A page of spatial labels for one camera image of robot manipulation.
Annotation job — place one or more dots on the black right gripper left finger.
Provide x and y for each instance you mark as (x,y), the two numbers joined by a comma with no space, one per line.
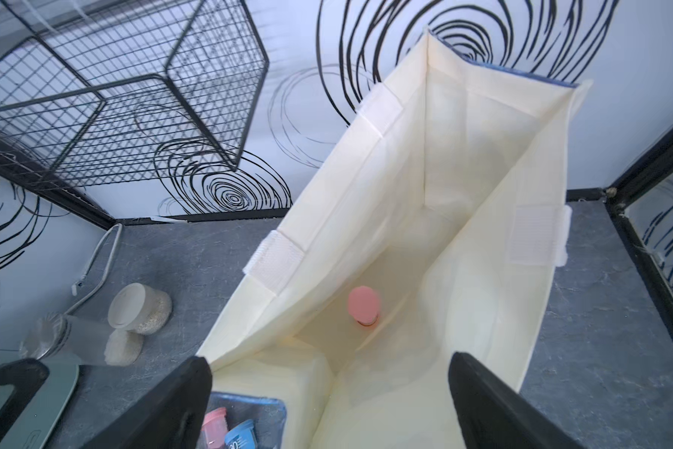
(171,415)

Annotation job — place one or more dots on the mint green toaster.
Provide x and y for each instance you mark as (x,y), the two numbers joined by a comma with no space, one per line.
(39,419)

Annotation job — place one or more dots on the tall glass jar with rice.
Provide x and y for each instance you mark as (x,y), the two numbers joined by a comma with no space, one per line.
(67,339)

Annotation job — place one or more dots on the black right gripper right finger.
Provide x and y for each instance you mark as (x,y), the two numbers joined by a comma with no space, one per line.
(493,415)

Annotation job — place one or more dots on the black wire basket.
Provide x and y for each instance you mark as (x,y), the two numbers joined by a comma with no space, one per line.
(105,92)

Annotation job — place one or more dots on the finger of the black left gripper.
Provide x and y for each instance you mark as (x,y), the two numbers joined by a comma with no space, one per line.
(20,381)

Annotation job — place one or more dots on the short jar with beige lid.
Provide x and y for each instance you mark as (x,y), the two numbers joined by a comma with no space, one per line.
(140,308)

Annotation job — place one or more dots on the large pink hourglass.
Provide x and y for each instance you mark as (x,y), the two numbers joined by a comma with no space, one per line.
(364,305)

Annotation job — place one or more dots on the blue hourglass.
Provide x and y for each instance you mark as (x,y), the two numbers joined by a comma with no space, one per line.
(241,436)

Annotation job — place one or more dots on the canvas bag with starry print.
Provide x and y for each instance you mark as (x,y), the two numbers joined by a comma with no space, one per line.
(446,195)

